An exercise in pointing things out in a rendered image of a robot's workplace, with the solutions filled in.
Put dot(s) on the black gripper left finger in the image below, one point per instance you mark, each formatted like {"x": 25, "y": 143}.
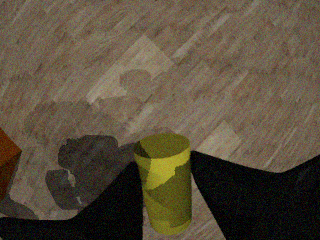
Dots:
{"x": 117, "y": 214}

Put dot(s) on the yellow tall cylinder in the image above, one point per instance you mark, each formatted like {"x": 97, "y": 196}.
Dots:
{"x": 165, "y": 174}

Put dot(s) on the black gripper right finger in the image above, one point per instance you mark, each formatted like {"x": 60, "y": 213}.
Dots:
{"x": 249, "y": 204}

